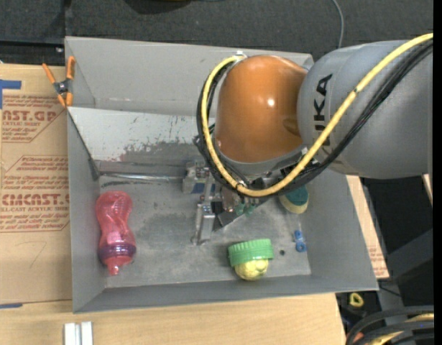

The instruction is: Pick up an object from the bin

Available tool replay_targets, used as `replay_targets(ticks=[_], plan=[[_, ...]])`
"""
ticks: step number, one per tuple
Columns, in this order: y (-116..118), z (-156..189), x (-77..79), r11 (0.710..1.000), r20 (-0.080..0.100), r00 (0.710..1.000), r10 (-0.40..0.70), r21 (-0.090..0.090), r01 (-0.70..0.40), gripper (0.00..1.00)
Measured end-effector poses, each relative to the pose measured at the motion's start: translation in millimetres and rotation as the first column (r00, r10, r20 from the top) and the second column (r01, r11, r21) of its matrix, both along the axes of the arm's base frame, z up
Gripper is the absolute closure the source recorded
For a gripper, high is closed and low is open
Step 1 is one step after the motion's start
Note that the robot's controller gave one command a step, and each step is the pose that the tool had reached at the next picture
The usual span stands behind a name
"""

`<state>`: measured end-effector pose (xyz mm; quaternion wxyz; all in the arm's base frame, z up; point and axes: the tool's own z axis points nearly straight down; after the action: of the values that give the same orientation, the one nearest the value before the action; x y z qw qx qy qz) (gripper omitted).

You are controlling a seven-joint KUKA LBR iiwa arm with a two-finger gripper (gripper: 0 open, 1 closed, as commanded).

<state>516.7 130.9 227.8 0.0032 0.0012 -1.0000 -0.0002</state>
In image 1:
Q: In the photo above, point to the green and yellow sponge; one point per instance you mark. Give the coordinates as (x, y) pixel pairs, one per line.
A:
(296, 201)

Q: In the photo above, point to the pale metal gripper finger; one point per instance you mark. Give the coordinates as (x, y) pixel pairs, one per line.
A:
(196, 232)
(208, 228)

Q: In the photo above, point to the green ribbed plastic lid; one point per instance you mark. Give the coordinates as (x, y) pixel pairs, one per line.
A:
(250, 252)

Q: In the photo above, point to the grey metal bin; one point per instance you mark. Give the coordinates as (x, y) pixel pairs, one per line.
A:
(170, 228)

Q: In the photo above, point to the pink plastic bottle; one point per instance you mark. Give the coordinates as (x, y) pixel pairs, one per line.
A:
(114, 225)

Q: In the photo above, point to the small blue plastic piece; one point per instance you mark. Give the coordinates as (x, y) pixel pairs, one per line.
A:
(299, 243)

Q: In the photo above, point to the brown cardboard board, red print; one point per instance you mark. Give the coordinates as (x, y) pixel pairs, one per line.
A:
(33, 192)

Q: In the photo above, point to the yellow ball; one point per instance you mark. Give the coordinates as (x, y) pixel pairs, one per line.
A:
(251, 270)

